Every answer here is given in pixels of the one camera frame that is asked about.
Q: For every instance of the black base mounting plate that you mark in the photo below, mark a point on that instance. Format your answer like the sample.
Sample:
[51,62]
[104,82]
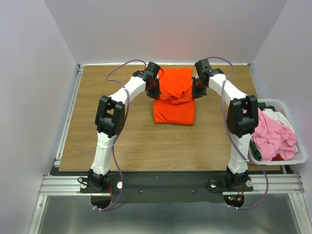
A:
[164,187]

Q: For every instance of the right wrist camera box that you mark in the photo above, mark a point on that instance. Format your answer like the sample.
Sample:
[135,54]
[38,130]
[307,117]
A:
[202,65]

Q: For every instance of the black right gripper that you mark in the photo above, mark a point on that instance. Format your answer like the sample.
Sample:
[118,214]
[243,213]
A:
[195,92]

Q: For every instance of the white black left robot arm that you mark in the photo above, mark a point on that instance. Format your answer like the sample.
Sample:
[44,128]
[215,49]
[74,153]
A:
[111,117]

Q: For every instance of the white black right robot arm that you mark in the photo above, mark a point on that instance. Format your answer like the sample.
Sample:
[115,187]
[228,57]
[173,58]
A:
[241,120]

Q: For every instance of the pink t shirt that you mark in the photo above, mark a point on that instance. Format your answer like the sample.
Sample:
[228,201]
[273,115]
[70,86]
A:
[272,141]

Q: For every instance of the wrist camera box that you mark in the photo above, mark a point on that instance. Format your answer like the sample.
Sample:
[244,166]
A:
[202,65]
[153,67]

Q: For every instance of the white perforated laundry basket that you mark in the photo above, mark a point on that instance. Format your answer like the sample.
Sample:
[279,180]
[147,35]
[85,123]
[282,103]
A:
[299,155]

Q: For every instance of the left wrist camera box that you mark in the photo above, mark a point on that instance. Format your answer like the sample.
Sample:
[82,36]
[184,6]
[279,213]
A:
[153,67]

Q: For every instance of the dark green garment in basket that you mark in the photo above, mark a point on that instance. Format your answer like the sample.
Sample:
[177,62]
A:
[262,106]

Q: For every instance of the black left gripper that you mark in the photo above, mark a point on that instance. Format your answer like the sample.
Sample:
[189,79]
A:
[155,94]

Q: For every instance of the orange t shirt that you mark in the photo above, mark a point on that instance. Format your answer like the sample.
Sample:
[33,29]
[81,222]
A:
[175,104]

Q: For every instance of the aluminium frame rail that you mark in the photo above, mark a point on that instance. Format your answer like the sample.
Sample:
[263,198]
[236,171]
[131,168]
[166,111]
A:
[278,184]

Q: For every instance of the white garment in basket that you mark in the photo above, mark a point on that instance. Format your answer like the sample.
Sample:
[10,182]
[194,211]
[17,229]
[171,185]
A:
[278,117]

